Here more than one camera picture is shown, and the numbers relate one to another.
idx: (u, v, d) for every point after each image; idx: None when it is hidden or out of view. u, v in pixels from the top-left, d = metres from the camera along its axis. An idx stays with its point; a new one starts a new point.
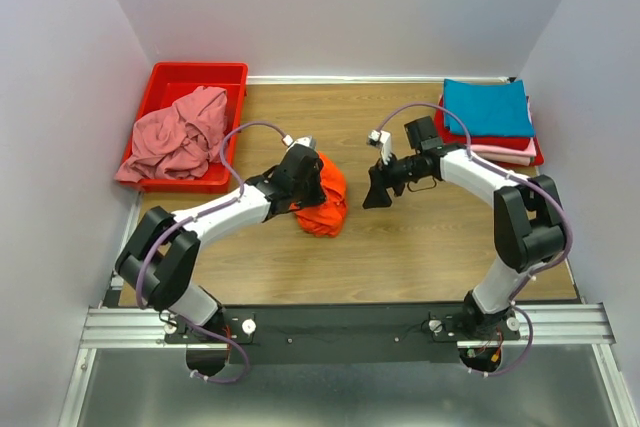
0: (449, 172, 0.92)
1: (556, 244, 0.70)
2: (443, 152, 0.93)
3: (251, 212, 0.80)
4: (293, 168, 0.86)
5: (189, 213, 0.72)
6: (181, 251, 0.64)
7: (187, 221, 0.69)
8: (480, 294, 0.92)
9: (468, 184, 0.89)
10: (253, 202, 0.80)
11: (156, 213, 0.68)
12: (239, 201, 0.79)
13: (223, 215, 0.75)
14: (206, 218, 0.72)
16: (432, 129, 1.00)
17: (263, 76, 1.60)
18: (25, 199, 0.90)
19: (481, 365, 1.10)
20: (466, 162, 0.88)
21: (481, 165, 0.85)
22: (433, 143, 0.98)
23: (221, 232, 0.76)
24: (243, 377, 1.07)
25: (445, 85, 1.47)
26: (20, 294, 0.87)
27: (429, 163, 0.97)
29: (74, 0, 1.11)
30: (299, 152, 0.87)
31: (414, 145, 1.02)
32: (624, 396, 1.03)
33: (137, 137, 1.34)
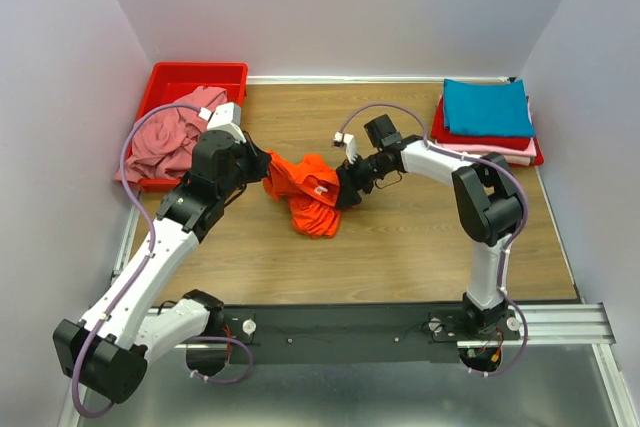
0: (412, 163, 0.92)
1: (515, 213, 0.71)
2: (402, 145, 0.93)
3: (173, 257, 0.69)
4: (208, 171, 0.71)
5: (99, 311, 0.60)
6: (106, 365, 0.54)
7: (99, 328, 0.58)
8: (473, 292, 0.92)
9: (429, 173, 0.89)
10: (172, 243, 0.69)
11: (62, 330, 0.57)
12: (153, 257, 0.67)
13: (139, 288, 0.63)
14: (120, 306, 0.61)
16: (389, 125, 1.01)
17: (263, 76, 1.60)
18: (25, 199, 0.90)
19: (480, 365, 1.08)
20: (425, 151, 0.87)
21: (436, 150, 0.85)
22: (394, 139, 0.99)
23: (152, 296, 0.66)
24: (244, 377, 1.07)
25: (445, 85, 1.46)
26: (20, 293, 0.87)
27: (391, 159, 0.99)
29: (74, 0, 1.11)
30: (205, 148, 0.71)
31: (375, 143, 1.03)
32: (624, 396, 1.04)
33: (138, 137, 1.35)
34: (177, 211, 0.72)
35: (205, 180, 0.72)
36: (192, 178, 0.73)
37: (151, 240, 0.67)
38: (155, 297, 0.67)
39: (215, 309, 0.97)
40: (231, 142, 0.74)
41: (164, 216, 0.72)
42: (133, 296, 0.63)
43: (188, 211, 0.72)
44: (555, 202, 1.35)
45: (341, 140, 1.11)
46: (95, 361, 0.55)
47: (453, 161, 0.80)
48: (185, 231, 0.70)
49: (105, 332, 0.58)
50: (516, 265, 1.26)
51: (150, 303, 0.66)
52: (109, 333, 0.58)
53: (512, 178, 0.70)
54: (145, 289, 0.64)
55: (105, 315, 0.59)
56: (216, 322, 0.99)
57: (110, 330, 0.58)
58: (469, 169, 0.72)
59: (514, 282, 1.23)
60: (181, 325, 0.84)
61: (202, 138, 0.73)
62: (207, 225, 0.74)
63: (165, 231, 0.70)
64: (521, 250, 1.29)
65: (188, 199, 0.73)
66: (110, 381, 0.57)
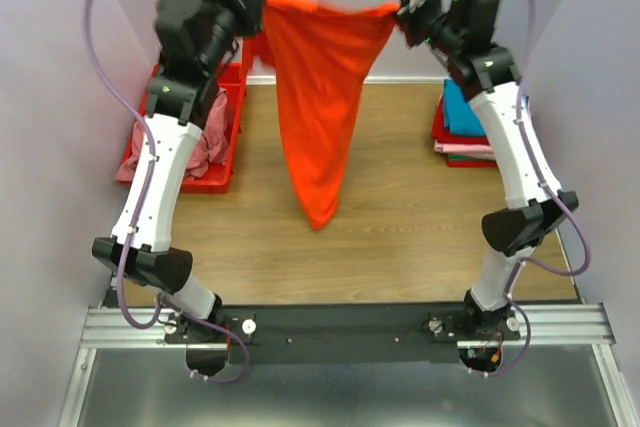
0: (478, 104, 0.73)
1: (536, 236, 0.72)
2: (489, 83, 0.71)
3: (178, 155, 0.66)
4: (185, 47, 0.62)
5: (126, 222, 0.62)
6: (152, 271, 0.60)
7: (132, 240, 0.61)
8: (477, 291, 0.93)
9: (491, 132, 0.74)
10: (174, 138, 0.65)
11: (98, 247, 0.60)
12: (157, 159, 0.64)
13: (156, 190, 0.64)
14: (145, 213, 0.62)
16: (494, 16, 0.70)
17: (263, 76, 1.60)
18: (25, 199, 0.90)
19: (481, 365, 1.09)
20: (510, 126, 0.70)
21: (521, 135, 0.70)
22: (480, 37, 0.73)
23: (174, 190, 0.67)
24: (243, 377, 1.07)
25: (445, 84, 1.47)
26: (20, 294, 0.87)
27: (464, 74, 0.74)
29: (75, 1, 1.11)
30: (169, 18, 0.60)
31: (458, 23, 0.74)
32: (624, 395, 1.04)
33: (137, 137, 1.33)
34: (166, 102, 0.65)
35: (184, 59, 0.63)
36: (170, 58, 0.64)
37: (150, 143, 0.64)
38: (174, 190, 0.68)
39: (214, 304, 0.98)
40: None
41: (154, 113, 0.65)
42: (154, 202, 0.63)
43: (179, 98, 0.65)
44: None
45: None
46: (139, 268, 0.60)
47: (529, 178, 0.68)
48: (183, 124, 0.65)
49: (140, 241, 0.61)
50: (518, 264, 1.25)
51: (172, 195, 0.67)
52: (143, 243, 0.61)
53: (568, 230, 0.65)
54: (162, 192, 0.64)
55: (134, 228, 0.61)
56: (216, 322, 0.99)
57: (145, 239, 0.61)
58: (536, 207, 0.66)
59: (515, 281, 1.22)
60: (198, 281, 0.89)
61: (159, 3, 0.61)
62: (205, 110, 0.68)
63: (160, 128, 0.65)
64: None
65: (174, 84, 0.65)
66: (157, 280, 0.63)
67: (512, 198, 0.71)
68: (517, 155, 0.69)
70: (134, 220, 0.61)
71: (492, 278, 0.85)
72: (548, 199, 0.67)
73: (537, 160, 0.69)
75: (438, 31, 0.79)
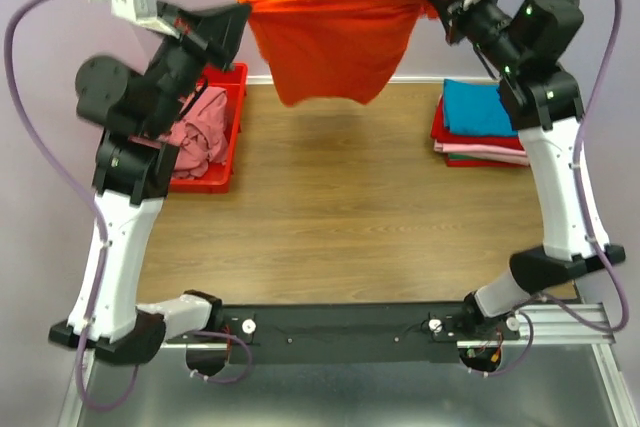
0: (529, 141, 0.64)
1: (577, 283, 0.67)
2: (546, 117, 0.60)
3: (133, 236, 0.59)
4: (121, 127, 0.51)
5: (81, 311, 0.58)
6: (112, 363, 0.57)
7: (90, 331, 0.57)
8: (482, 298, 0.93)
9: (537, 167, 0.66)
10: (125, 221, 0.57)
11: (54, 336, 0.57)
12: (109, 243, 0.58)
13: (112, 278, 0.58)
14: (100, 304, 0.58)
16: (567, 41, 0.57)
17: (263, 76, 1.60)
18: (25, 198, 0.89)
19: (480, 364, 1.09)
20: (561, 167, 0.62)
21: (574, 180, 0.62)
22: (543, 66, 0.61)
23: (135, 270, 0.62)
24: (243, 377, 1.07)
25: (445, 84, 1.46)
26: (20, 293, 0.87)
27: (517, 101, 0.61)
29: (74, 0, 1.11)
30: (91, 101, 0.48)
31: (524, 40, 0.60)
32: (623, 395, 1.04)
33: None
34: (115, 176, 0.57)
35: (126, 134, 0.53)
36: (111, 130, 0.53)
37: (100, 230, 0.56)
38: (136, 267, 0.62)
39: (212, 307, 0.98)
40: (122, 73, 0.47)
41: (105, 190, 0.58)
42: (111, 290, 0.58)
43: (126, 175, 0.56)
44: None
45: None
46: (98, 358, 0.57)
47: (577, 230, 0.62)
48: (134, 203, 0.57)
49: (97, 334, 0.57)
50: None
51: (135, 273, 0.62)
52: (101, 335, 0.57)
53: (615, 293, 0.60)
54: (118, 279, 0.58)
55: (90, 320, 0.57)
56: (216, 322, 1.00)
57: (102, 331, 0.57)
58: (580, 263, 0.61)
59: None
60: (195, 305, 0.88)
61: (80, 82, 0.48)
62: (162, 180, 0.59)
63: (111, 208, 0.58)
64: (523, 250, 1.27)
65: (123, 157, 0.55)
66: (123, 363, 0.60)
67: (552, 245, 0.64)
68: (566, 204, 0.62)
70: (88, 313, 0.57)
71: (504, 295, 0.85)
72: (593, 254, 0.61)
73: (588, 209, 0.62)
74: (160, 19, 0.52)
75: (493, 39, 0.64)
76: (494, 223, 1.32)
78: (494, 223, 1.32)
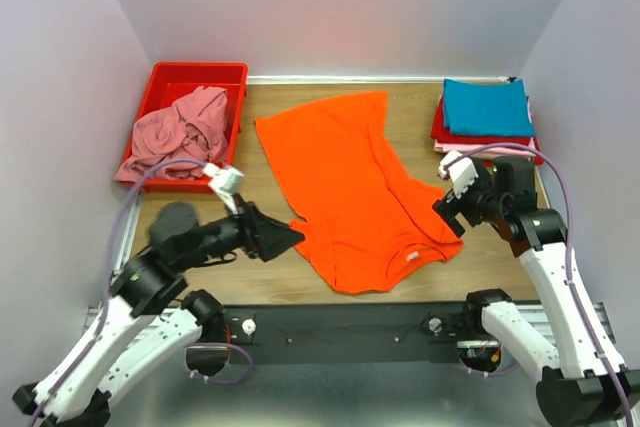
0: (527, 260, 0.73)
1: (606, 419, 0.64)
2: (536, 240, 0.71)
3: (122, 339, 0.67)
4: (164, 253, 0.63)
5: (47, 385, 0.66)
6: None
7: (44, 405, 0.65)
8: (490, 323, 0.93)
9: (542, 290, 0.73)
10: (119, 326, 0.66)
11: (20, 397, 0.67)
12: (99, 338, 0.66)
13: (87, 366, 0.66)
14: (63, 386, 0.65)
16: (530, 181, 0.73)
17: (263, 76, 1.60)
18: (24, 199, 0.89)
19: (480, 365, 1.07)
20: (560, 286, 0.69)
21: (574, 297, 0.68)
22: (527, 202, 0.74)
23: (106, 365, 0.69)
24: (245, 378, 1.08)
25: (445, 85, 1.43)
26: (21, 293, 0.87)
27: (512, 232, 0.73)
29: (74, 2, 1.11)
30: (161, 228, 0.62)
31: (503, 189, 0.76)
32: None
33: (138, 137, 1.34)
34: (130, 289, 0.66)
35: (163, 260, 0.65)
36: (153, 251, 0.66)
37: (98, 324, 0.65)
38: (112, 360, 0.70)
39: (214, 314, 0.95)
40: (190, 219, 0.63)
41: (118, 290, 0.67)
42: (78, 377, 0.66)
43: (141, 289, 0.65)
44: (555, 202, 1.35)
45: (444, 170, 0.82)
46: None
47: (585, 346, 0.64)
48: (132, 316, 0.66)
49: (48, 410, 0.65)
50: (519, 264, 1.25)
51: (107, 365, 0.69)
52: (51, 412, 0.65)
53: (629, 411, 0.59)
54: (91, 367, 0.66)
55: (50, 394, 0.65)
56: (214, 325, 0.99)
57: (53, 408, 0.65)
58: (594, 380, 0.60)
59: (515, 282, 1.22)
60: (173, 342, 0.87)
61: (162, 211, 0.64)
62: (163, 304, 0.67)
63: (115, 309, 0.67)
64: None
65: (145, 274, 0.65)
66: None
67: (567, 366, 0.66)
68: (571, 321, 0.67)
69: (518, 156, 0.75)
70: (52, 389, 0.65)
71: (514, 346, 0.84)
72: (607, 372, 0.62)
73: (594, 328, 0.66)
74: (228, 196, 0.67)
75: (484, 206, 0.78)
76: None
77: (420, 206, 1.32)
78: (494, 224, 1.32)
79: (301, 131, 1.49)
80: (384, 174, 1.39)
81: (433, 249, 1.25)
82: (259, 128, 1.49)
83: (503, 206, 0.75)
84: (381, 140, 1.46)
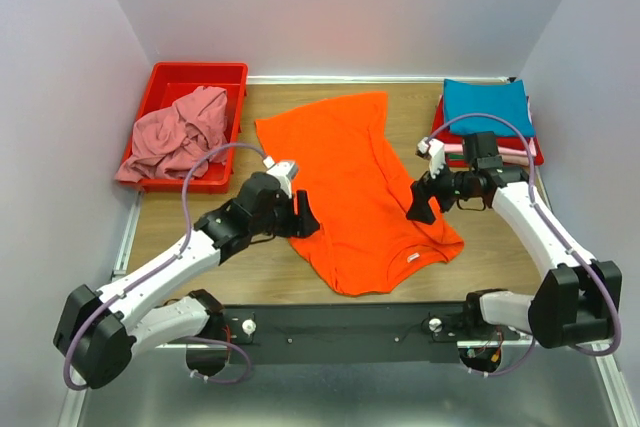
0: (498, 203, 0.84)
1: (594, 326, 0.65)
2: (502, 180, 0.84)
3: (197, 266, 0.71)
4: (249, 204, 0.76)
5: (117, 287, 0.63)
6: (103, 341, 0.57)
7: (112, 302, 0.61)
8: (488, 307, 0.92)
9: (514, 223, 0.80)
10: (199, 252, 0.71)
11: (79, 293, 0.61)
12: (179, 257, 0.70)
13: (160, 279, 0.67)
14: (136, 289, 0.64)
16: (493, 147, 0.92)
17: (263, 76, 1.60)
18: (24, 200, 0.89)
19: (480, 365, 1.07)
20: (527, 208, 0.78)
21: (540, 215, 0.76)
22: (492, 162, 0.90)
23: (163, 294, 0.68)
24: (244, 378, 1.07)
25: (445, 85, 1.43)
26: (20, 294, 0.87)
27: (481, 184, 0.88)
29: (75, 4, 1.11)
30: (256, 185, 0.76)
31: (468, 159, 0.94)
32: (624, 395, 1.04)
33: (137, 137, 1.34)
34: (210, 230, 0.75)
35: (243, 212, 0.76)
36: (233, 206, 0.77)
37: (183, 243, 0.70)
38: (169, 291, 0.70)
39: (214, 312, 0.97)
40: (273, 183, 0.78)
41: (198, 230, 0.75)
42: (152, 286, 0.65)
43: (220, 234, 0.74)
44: (555, 202, 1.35)
45: (427, 148, 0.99)
46: (95, 334, 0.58)
47: (556, 247, 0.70)
48: (214, 247, 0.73)
49: (114, 308, 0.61)
50: (519, 264, 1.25)
51: (162, 296, 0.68)
52: (118, 310, 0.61)
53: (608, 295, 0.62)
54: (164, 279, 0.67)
55: (123, 294, 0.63)
56: (214, 324, 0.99)
57: (122, 308, 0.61)
58: (570, 270, 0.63)
59: (516, 282, 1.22)
60: (185, 319, 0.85)
61: (255, 174, 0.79)
62: (232, 250, 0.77)
63: (196, 239, 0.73)
64: (523, 251, 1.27)
65: (225, 221, 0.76)
66: (98, 361, 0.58)
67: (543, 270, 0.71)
68: (540, 230, 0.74)
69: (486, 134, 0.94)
70: (127, 288, 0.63)
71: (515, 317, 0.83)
72: (579, 263, 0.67)
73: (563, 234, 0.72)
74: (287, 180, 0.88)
75: (458, 182, 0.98)
76: (495, 223, 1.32)
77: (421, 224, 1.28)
78: (494, 224, 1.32)
79: (302, 133, 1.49)
80: (384, 174, 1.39)
81: (434, 251, 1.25)
82: (257, 127, 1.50)
83: (474, 169, 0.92)
84: (382, 140, 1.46)
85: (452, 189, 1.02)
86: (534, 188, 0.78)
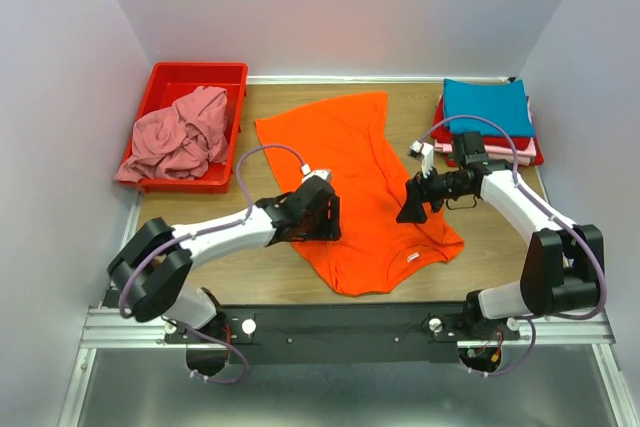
0: (486, 191, 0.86)
1: (584, 292, 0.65)
2: (489, 169, 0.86)
3: (253, 235, 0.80)
4: (308, 199, 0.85)
5: (188, 229, 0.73)
6: (173, 270, 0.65)
7: (184, 239, 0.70)
8: (486, 299, 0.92)
9: (502, 207, 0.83)
10: (258, 224, 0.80)
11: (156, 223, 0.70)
12: (242, 223, 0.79)
13: (226, 235, 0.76)
14: (205, 236, 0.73)
16: (480, 144, 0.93)
17: (263, 76, 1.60)
18: (24, 200, 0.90)
19: (480, 365, 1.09)
20: (511, 188, 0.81)
21: (523, 193, 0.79)
22: (480, 159, 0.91)
23: (221, 249, 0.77)
24: (243, 378, 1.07)
25: (445, 84, 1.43)
26: (20, 294, 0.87)
27: (469, 177, 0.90)
29: (74, 4, 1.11)
30: (317, 183, 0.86)
31: (458, 157, 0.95)
32: (624, 395, 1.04)
33: (137, 137, 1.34)
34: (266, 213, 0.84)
35: (301, 205, 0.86)
36: (291, 198, 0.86)
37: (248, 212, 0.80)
38: (224, 250, 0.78)
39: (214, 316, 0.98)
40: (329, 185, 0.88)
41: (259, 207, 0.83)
42: (216, 237, 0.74)
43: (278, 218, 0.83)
44: (555, 202, 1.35)
45: (419, 150, 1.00)
46: (163, 264, 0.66)
47: (539, 216, 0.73)
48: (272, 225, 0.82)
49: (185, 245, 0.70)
50: (519, 264, 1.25)
51: (219, 251, 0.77)
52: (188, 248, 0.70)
53: (589, 253, 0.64)
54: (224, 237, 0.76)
55: (195, 235, 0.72)
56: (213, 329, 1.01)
57: (192, 247, 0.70)
58: (552, 234, 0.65)
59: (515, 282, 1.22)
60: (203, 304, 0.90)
61: (314, 176, 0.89)
62: (279, 235, 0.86)
63: (258, 213, 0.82)
64: (523, 251, 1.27)
65: (282, 208, 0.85)
66: (157, 291, 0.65)
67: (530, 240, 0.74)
68: (524, 204, 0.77)
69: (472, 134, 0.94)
70: (199, 231, 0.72)
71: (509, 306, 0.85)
72: (562, 227, 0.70)
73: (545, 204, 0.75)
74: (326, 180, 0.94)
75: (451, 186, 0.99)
76: (494, 223, 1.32)
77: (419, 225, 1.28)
78: (494, 224, 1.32)
79: (301, 133, 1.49)
80: (383, 174, 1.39)
81: (434, 251, 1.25)
82: (256, 127, 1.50)
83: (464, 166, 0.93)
84: (381, 139, 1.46)
85: (444, 190, 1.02)
86: (516, 169, 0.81)
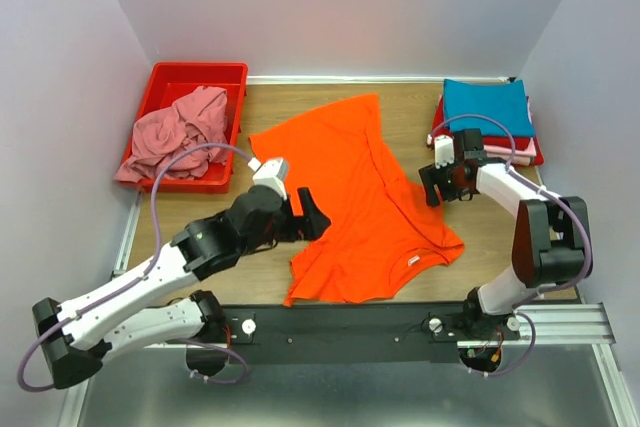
0: (482, 182, 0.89)
1: (571, 260, 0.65)
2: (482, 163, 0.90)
3: (165, 287, 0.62)
4: (238, 222, 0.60)
5: (79, 304, 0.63)
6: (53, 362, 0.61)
7: (65, 323, 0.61)
8: (483, 296, 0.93)
9: (496, 193, 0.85)
10: (170, 273, 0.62)
11: (43, 306, 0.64)
12: (145, 280, 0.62)
13: (117, 303, 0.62)
14: (92, 312, 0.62)
16: (480, 141, 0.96)
17: (263, 76, 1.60)
18: (25, 200, 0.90)
19: (480, 365, 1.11)
20: (503, 175, 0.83)
21: (514, 177, 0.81)
22: (476, 155, 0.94)
23: (131, 311, 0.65)
24: (243, 379, 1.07)
25: (445, 84, 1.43)
26: (20, 293, 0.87)
27: (465, 172, 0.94)
29: (74, 4, 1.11)
30: (249, 200, 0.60)
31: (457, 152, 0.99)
32: (624, 395, 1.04)
33: (137, 137, 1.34)
34: (192, 243, 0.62)
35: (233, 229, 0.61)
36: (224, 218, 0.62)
37: (148, 264, 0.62)
38: (140, 308, 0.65)
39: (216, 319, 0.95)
40: (268, 201, 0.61)
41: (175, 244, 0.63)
42: (109, 308, 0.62)
43: (201, 250, 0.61)
44: None
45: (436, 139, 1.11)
46: (49, 350, 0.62)
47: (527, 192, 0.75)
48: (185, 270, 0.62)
49: (68, 330, 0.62)
50: None
51: (132, 311, 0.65)
52: (71, 332, 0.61)
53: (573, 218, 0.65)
54: (120, 306, 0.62)
55: (77, 316, 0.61)
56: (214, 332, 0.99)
57: (75, 330, 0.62)
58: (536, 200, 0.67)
59: None
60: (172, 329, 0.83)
61: (253, 188, 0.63)
62: (212, 270, 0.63)
63: (167, 255, 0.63)
64: None
65: (209, 238, 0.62)
66: (58, 375, 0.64)
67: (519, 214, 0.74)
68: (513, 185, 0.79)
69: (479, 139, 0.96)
70: (80, 311, 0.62)
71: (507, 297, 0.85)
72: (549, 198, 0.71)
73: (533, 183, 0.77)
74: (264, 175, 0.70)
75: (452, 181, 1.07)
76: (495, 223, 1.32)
77: (420, 229, 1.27)
78: (494, 224, 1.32)
79: (302, 136, 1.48)
80: (381, 176, 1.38)
81: (434, 254, 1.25)
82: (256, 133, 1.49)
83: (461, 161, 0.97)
84: (380, 141, 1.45)
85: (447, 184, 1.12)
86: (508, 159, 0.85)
